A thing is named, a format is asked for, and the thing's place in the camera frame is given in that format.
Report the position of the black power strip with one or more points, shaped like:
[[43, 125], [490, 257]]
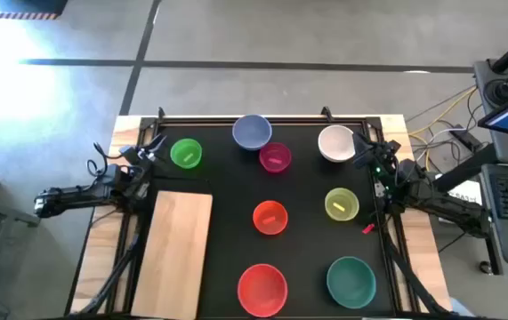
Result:
[[465, 138]]

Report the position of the small red clip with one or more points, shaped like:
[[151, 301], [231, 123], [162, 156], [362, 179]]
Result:
[[368, 229]]

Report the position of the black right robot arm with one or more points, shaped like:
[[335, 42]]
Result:
[[449, 209]]

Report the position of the black aluminium table frame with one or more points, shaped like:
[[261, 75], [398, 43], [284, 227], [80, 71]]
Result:
[[280, 120]]

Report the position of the small orange translucent bowl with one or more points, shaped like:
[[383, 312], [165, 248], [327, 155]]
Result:
[[270, 218]]

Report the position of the large white bowl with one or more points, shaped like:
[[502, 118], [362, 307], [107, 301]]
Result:
[[336, 143]]

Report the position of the small pink translucent bowl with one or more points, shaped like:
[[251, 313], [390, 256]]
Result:
[[276, 158]]

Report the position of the black round device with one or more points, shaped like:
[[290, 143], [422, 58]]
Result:
[[504, 91]]

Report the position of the large teal bowl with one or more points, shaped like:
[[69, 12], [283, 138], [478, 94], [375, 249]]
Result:
[[351, 282]]

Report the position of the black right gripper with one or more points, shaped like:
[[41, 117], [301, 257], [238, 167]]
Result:
[[384, 155]]

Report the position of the large blue bowl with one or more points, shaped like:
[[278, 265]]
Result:
[[252, 131]]

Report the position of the dark mat with hazard stripe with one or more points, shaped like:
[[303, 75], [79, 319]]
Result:
[[31, 6]]

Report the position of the black stand crossbar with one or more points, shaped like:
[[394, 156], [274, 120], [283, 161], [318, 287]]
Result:
[[471, 169]]

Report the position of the black caster wheel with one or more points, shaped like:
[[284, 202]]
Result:
[[486, 267]]

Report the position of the black frame clamp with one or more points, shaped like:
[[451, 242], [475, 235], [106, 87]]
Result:
[[326, 114], [161, 113]]

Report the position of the white paper label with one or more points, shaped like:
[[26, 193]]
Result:
[[467, 189]]

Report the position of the small green translucent bowl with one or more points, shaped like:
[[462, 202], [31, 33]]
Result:
[[186, 154]]

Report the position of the large red bowl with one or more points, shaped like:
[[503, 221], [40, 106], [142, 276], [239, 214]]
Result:
[[262, 290]]

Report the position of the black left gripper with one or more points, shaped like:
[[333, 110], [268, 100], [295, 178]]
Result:
[[138, 156]]

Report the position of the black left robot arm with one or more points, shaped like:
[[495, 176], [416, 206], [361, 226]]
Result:
[[71, 197]]

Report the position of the black diagonal support strut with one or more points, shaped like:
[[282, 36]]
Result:
[[115, 275], [407, 271]]

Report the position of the small yellow translucent bowl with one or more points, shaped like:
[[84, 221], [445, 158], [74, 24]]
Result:
[[341, 204]]

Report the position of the black table mat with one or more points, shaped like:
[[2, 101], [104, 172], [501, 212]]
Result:
[[231, 186]]

